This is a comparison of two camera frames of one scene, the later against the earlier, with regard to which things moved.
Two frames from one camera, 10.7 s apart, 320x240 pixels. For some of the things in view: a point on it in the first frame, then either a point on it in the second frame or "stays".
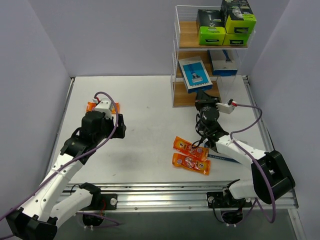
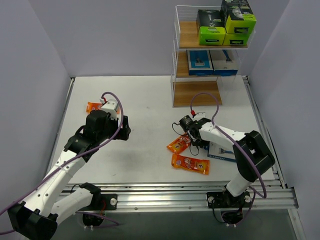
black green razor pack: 210,27 stays
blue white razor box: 195,75 to 199,62
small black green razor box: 239,17 stays
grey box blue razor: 224,62 stays
